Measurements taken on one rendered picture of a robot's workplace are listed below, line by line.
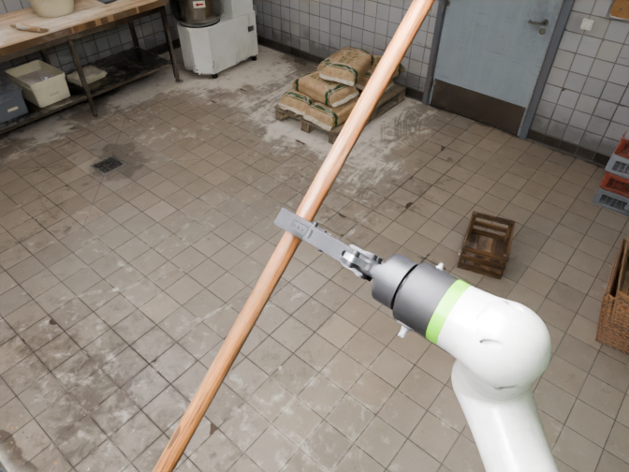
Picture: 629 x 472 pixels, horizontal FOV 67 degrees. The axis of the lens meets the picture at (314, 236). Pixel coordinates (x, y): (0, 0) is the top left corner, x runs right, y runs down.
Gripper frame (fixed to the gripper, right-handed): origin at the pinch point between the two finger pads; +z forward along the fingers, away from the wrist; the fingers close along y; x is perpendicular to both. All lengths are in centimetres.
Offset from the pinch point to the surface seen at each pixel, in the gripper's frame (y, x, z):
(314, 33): 381, 194, 334
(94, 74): 238, 23, 445
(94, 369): 140, -137, 158
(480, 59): 361, 209, 128
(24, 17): 170, 36, 471
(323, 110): 305, 95, 217
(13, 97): 174, -34, 432
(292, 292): 218, -48, 108
